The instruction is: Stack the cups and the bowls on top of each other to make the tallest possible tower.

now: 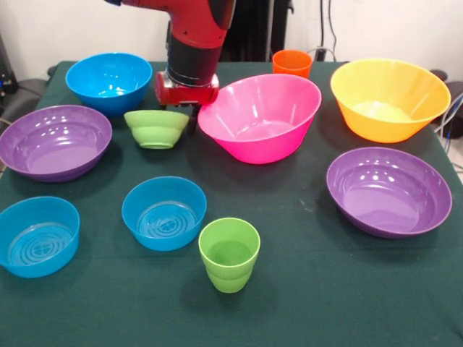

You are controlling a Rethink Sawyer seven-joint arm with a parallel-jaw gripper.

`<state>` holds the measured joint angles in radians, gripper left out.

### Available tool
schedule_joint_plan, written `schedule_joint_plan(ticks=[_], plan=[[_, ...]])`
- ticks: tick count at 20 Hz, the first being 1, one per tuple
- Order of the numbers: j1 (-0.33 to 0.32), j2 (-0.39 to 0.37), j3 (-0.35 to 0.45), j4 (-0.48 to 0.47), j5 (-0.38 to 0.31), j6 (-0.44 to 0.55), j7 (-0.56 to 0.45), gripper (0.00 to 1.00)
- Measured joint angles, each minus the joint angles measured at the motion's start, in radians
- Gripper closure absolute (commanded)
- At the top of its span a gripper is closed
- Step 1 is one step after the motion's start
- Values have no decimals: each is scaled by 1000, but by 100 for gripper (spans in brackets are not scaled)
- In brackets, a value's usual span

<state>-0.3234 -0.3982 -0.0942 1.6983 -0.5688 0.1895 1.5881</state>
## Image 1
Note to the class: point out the deep smooth blue bowl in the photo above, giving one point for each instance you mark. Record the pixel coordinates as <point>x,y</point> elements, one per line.
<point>108,76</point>

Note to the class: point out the green cup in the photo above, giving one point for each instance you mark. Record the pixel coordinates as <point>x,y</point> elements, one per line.
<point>229,267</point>

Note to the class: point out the yellow-orange bowl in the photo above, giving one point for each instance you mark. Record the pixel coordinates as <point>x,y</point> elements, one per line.
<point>390,90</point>

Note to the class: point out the black equipment rack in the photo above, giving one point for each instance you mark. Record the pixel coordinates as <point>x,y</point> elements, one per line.
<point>7,83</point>

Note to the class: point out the purple bowl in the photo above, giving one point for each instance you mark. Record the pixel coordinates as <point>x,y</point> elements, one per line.
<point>54,144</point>
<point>387,195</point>

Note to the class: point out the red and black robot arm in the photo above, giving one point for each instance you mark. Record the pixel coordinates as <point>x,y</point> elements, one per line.
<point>195,36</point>

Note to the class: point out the dark green tablecloth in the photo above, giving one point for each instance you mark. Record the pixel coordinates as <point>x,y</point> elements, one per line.
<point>325,289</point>

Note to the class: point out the small green bowl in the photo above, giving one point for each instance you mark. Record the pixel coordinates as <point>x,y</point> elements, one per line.
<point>155,130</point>

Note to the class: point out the black rounded seat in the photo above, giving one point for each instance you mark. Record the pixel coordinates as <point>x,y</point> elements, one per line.
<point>29,94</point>

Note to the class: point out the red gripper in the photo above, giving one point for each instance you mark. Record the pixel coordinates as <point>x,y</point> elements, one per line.
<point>188,94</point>

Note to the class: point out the blue bowl with ringed bottom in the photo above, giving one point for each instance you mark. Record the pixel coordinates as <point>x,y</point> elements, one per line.
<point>162,217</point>
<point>36,235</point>

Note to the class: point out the orange cup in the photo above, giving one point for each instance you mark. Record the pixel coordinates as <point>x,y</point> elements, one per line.
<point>291,65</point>

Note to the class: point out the pink bowl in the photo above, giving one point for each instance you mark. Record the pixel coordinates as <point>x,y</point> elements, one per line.
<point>260,108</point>

